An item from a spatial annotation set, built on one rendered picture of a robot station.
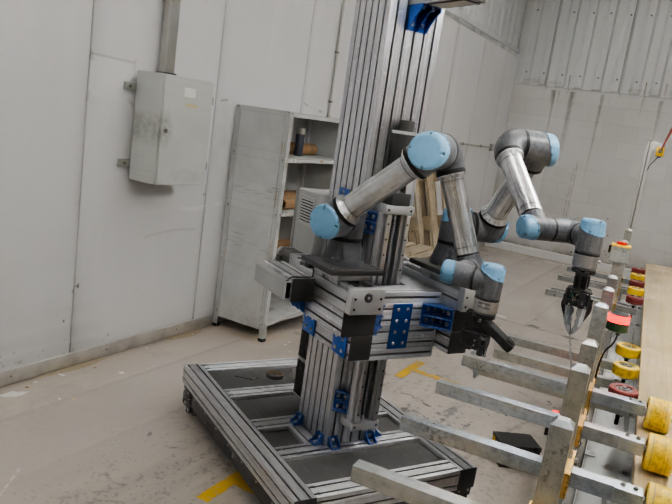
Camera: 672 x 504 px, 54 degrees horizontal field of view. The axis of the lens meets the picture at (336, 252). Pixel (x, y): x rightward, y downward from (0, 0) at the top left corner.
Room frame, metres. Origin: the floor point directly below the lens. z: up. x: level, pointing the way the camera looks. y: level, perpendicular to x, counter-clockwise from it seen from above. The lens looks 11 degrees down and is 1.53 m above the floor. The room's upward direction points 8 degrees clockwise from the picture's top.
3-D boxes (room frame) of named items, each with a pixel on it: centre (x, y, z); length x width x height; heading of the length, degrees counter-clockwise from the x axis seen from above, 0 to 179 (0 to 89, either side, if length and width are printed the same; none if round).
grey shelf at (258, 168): (4.81, 0.39, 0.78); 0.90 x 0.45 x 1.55; 152
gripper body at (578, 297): (2.01, -0.76, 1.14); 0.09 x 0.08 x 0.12; 156
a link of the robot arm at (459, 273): (2.05, -0.40, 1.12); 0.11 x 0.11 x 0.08; 64
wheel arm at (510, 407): (1.43, -0.52, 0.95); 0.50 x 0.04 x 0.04; 66
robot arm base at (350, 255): (2.36, -0.03, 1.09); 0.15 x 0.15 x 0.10
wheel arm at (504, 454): (1.20, -0.42, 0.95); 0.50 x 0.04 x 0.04; 66
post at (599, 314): (1.67, -0.69, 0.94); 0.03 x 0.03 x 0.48; 66
